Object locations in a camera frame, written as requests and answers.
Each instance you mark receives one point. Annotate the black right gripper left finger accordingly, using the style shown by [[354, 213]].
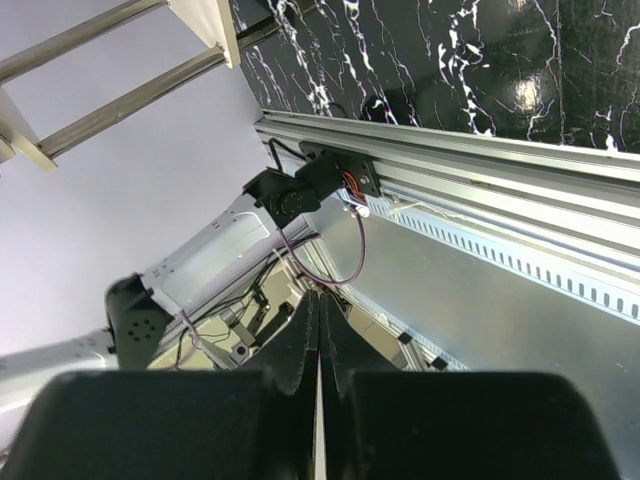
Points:
[[254, 422]]

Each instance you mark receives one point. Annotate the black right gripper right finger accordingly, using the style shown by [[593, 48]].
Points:
[[385, 423]]

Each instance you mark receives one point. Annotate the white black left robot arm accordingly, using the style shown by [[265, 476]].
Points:
[[141, 307]]

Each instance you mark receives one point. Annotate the white two-tier shelf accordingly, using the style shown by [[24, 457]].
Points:
[[70, 70]]

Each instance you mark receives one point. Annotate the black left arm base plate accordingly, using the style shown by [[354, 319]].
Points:
[[328, 165]]

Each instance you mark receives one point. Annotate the aluminium rail frame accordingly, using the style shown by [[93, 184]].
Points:
[[501, 254]]

